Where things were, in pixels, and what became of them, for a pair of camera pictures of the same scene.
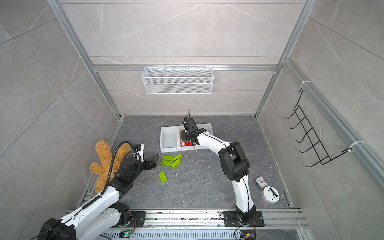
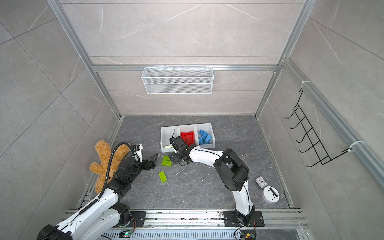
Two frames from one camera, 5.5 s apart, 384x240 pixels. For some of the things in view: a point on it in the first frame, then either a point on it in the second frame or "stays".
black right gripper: x=183 y=133 -> x=173 y=158
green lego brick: x=165 y=162 stays
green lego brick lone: x=163 y=176 stays
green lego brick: x=168 y=158 stays
